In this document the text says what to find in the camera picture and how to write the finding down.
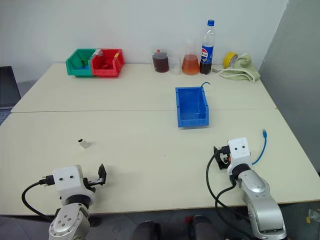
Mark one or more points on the dark laptop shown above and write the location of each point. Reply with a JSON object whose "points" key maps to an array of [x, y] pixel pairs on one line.
{"points": [[7, 87]]}

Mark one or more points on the pale green towel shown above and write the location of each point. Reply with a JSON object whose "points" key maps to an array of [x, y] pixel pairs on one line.
{"points": [[243, 68]]}

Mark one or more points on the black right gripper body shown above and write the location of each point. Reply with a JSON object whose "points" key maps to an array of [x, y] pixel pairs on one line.
{"points": [[224, 155]]}

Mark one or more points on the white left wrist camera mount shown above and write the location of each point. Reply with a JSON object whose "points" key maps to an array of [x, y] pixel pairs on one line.
{"points": [[66, 178]]}

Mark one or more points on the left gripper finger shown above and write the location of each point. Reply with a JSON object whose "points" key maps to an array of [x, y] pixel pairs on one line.
{"points": [[103, 183], [102, 171]]}

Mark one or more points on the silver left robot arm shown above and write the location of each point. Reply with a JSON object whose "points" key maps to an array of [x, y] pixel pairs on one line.
{"points": [[67, 222]]}

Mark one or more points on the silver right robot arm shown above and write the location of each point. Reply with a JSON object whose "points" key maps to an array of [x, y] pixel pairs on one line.
{"points": [[260, 197]]}

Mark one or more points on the white block with ethernet port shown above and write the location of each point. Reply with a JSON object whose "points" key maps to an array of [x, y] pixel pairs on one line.
{"points": [[84, 143]]}

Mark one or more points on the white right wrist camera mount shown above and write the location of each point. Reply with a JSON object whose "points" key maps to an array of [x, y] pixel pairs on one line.
{"points": [[240, 152]]}

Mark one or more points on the Pepsi cola bottle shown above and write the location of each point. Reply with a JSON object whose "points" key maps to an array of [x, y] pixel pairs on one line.
{"points": [[207, 52]]}

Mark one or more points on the beaker with dark liquid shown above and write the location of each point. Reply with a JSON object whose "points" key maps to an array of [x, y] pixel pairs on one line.
{"points": [[160, 61]]}

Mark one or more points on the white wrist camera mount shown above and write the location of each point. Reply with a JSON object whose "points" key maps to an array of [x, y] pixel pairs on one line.
{"points": [[240, 152], [66, 178]]}

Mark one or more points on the green plastic bin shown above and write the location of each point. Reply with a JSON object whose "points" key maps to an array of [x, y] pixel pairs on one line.
{"points": [[77, 62]]}

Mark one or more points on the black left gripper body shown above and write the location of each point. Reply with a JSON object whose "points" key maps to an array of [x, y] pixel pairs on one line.
{"points": [[91, 183]]}

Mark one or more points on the conical flask orange liquid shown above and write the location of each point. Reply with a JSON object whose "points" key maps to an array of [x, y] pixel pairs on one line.
{"points": [[191, 63]]}

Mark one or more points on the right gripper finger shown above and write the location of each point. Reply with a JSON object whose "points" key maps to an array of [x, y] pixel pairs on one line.
{"points": [[221, 167], [216, 150]]}

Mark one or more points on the small empty glass beaker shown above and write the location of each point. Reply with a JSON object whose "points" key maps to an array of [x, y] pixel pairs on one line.
{"points": [[176, 65]]}

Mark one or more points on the yellow tape roll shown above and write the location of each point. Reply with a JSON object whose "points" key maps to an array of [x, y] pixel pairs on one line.
{"points": [[228, 60]]}

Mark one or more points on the red plastic bin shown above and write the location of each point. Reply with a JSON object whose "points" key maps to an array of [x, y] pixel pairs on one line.
{"points": [[106, 63]]}

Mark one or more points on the blue plastic bin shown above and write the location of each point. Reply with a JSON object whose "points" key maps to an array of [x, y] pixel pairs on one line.
{"points": [[192, 107]]}

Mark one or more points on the small blue part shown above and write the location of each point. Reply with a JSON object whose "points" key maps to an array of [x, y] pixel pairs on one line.
{"points": [[83, 66]]}

